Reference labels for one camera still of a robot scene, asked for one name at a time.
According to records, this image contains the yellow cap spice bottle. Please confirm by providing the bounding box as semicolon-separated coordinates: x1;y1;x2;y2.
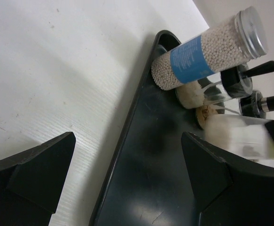
204;114;274;161

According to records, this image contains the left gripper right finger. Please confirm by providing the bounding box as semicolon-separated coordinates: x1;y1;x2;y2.
181;132;274;226

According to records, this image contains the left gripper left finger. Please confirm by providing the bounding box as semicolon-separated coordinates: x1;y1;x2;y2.
0;132;76;226

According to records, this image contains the silver cap blue label bottle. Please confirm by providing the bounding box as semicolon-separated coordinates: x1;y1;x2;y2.
151;6;268;90

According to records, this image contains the black cap spice bottle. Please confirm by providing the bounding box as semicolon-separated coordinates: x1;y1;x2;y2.
195;93;274;130
175;61;274;109

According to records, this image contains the black cap spice bottle front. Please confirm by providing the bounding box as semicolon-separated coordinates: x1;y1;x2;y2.
175;61;274;109

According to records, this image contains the black plastic tray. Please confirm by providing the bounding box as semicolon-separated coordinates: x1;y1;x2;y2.
89;30;203;226

